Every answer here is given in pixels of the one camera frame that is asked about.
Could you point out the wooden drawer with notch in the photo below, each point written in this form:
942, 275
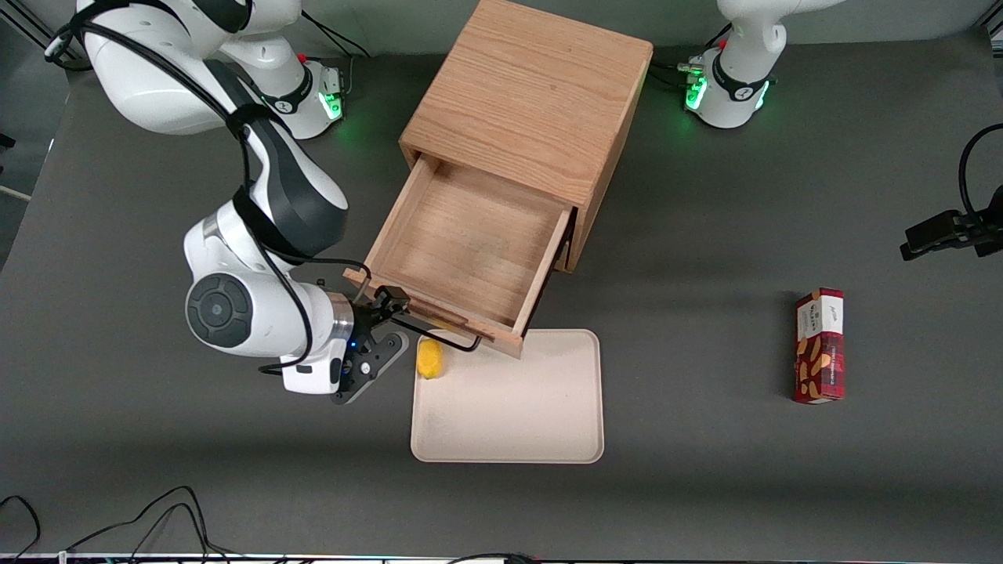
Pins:
470, 243

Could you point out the wooden drawer cabinet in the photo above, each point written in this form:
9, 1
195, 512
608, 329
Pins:
533, 86

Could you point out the beige plastic tray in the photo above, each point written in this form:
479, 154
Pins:
517, 407

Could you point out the dark metal frame bar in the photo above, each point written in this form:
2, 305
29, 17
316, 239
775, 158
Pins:
27, 27

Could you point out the red cookie box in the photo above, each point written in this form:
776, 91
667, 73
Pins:
820, 352

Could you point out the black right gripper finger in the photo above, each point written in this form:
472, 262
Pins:
367, 325
394, 300

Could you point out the yellow lemon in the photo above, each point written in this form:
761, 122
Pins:
430, 360

